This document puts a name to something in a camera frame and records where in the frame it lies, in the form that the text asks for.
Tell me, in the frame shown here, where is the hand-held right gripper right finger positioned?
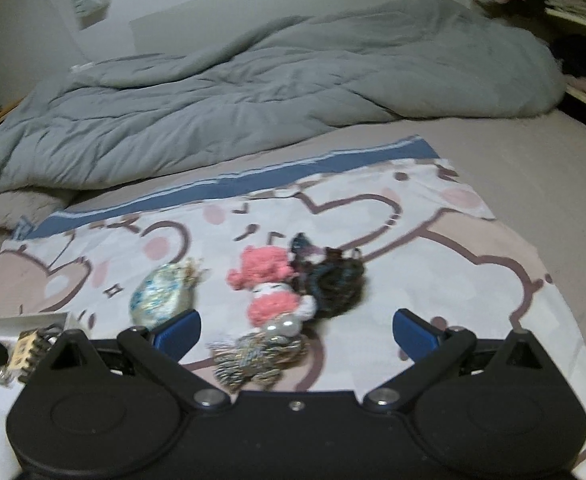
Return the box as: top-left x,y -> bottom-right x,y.
363,309 -> 564,413

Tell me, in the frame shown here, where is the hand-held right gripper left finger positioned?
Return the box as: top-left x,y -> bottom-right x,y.
33,309 -> 232,413

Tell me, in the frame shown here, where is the small yellow box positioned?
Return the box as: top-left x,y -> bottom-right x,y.
14,332 -> 41,370

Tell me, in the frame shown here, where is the blue floral fabric pouch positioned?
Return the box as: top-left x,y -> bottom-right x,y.
129,259 -> 206,333

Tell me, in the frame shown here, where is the white shallow cardboard box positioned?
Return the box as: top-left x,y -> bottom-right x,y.
0,312 -> 71,343

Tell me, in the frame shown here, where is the dark blue black scrunchie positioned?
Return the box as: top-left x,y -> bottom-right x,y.
289,232 -> 366,318

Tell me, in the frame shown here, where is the pink crochet doll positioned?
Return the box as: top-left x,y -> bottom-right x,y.
227,246 -> 318,331

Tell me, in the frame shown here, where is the cartoon printed blanket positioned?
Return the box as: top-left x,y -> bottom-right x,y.
0,135 -> 586,480

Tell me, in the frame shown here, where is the grey duvet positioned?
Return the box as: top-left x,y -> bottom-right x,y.
0,0 -> 568,196

